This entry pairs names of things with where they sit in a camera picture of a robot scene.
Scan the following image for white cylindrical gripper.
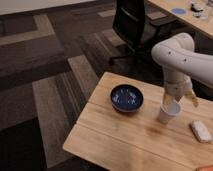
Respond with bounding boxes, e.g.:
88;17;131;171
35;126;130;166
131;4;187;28
162;75;199;109

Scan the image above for black office chair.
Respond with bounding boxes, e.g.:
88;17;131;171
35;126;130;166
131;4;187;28
109;0;178;66

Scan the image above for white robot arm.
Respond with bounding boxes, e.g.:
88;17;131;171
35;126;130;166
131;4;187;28
151;33;213;108

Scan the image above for wooden desk in background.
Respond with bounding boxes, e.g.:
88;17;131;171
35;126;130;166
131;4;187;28
148;0;213;39

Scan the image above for white paper cup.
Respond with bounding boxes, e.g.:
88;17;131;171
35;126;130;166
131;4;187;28
157;101;181;124

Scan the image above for dark blue ceramic bowl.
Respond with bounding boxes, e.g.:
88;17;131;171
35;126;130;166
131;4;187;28
110;84;144;113

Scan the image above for small items on desk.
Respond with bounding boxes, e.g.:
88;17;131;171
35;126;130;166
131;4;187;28
190;1;207;18

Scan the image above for orange object at edge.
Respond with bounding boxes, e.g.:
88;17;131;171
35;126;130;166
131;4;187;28
196;165;213;171

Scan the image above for blue round coaster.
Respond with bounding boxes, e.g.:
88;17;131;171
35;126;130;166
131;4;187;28
171;8;186;14

